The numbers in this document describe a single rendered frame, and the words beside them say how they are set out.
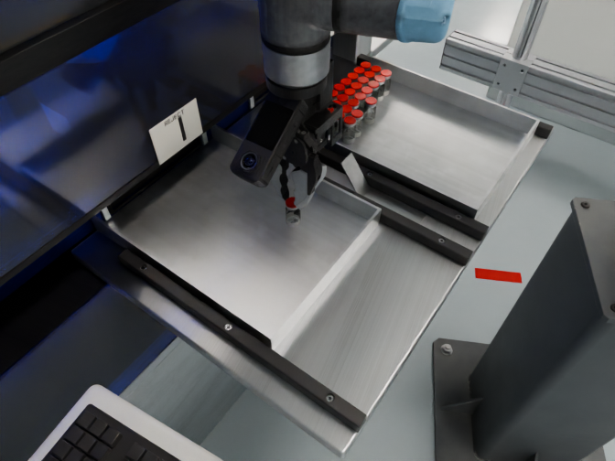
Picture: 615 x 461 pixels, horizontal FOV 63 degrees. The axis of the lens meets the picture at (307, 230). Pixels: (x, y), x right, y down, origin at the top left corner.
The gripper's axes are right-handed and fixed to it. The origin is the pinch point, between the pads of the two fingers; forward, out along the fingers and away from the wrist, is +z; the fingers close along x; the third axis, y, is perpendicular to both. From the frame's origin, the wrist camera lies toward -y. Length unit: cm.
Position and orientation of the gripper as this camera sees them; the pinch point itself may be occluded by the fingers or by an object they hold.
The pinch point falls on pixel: (290, 201)
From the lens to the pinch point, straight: 71.7
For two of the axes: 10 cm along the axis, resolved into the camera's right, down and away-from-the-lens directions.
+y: 5.9, -6.2, 5.1
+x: -8.1, -4.5, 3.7
